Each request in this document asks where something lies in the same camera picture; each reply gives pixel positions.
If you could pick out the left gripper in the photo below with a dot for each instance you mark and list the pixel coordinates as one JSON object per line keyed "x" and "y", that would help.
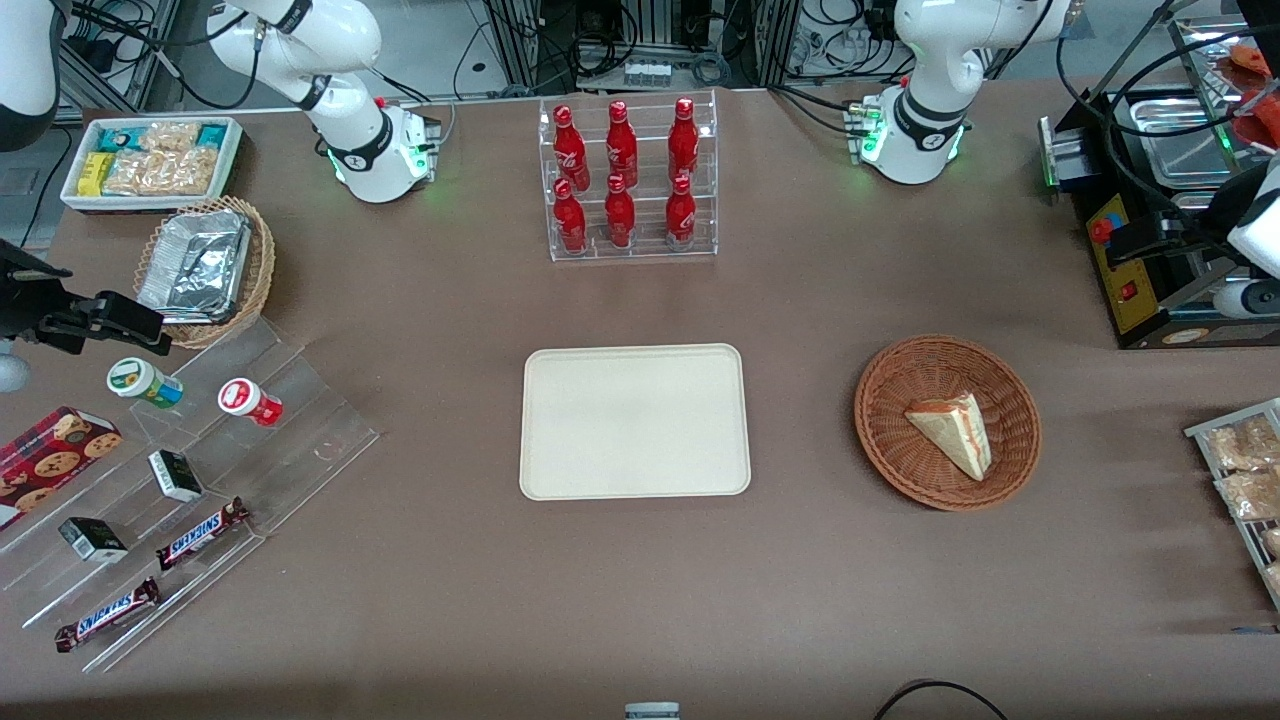
{"x": 1192, "y": 229}

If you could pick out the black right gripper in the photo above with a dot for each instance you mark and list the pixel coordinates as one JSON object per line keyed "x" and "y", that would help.
{"x": 22, "y": 300}

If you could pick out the triangular sandwich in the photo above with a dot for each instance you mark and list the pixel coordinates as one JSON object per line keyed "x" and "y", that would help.
{"x": 955, "y": 430}

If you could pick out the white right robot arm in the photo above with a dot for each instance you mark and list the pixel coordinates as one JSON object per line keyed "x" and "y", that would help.
{"x": 345, "y": 40}

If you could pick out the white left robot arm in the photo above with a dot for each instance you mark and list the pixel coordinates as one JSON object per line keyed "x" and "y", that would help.
{"x": 925, "y": 60}

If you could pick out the silver foil tray stack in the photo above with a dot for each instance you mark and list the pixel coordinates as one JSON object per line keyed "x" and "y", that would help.
{"x": 195, "y": 265}

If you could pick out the tan wicker basket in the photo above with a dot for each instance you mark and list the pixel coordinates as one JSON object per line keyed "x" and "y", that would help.
{"x": 260, "y": 270}

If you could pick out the brown round wicker basket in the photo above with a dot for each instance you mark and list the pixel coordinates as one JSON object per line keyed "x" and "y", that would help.
{"x": 895, "y": 430}

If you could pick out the beige plastic tray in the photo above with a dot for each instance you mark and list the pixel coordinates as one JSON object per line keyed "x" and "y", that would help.
{"x": 634, "y": 422}

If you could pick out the green lid snack cup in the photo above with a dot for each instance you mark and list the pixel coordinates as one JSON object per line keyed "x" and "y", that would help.
{"x": 140, "y": 380}

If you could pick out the black food warmer machine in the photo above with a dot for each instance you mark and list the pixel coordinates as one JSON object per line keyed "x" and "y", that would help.
{"x": 1130, "y": 300}

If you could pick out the steel warmer pan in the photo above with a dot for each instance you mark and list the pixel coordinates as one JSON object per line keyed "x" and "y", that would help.
{"x": 1180, "y": 135}

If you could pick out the red cookie box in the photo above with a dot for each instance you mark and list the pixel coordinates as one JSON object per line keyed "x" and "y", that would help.
{"x": 50, "y": 460}

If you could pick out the red packaged food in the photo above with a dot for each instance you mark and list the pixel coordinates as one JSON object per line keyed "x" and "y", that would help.
{"x": 1250, "y": 58}
{"x": 1260, "y": 115}

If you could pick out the yellow snack pack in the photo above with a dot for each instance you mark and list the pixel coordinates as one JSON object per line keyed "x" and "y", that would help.
{"x": 95, "y": 173}

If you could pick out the red lid snack cup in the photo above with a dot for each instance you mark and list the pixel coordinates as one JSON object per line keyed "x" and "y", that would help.
{"x": 245, "y": 400}

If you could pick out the clear cracker bag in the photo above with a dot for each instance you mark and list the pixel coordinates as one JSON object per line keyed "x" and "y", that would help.
{"x": 170, "y": 136}
{"x": 162, "y": 173}

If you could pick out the small black box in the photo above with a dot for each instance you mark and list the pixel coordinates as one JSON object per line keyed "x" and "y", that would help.
{"x": 92, "y": 538}
{"x": 175, "y": 475}

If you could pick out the glass display shelf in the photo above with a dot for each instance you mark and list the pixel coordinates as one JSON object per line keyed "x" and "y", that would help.
{"x": 1205, "y": 60}

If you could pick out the teal snack pack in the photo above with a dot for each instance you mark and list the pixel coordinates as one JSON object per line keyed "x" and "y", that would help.
{"x": 117, "y": 138}
{"x": 212, "y": 134}

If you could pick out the white plastic snack bin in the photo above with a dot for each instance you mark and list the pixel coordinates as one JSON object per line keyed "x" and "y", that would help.
{"x": 232, "y": 150}

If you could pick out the clear acrylic stepped display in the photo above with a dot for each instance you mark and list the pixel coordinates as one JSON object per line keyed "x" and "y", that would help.
{"x": 300, "y": 430}

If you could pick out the clear snack bag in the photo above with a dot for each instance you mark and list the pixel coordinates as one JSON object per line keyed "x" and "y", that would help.
{"x": 1273, "y": 540}
{"x": 1250, "y": 493}
{"x": 1240, "y": 445}

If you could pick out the brown Snickers bar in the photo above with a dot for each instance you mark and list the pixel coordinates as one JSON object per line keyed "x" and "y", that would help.
{"x": 200, "y": 534}
{"x": 105, "y": 614}

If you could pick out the clear acrylic bottle rack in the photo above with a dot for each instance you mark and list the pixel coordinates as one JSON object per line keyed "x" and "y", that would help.
{"x": 700, "y": 225}

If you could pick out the red cola bottle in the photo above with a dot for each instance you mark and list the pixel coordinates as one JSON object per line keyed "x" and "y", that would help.
{"x": 621, "y": 145}
{"x": 683, "y": 140}
{"x": 569, "y": 145}
{"x": 680, "y": 215}
{"x": 619, "y": 215}
{"x": 569, "y": 220}

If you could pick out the white power strip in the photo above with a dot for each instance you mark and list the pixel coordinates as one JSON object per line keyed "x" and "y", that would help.
{"x": 648, "y": 73}

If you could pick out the small grey device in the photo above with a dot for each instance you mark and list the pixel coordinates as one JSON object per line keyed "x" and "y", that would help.
{"x": 652, "y": 711}

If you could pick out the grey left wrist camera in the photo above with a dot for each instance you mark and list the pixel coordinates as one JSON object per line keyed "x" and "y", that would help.
{"x": 1250, "y": 298}

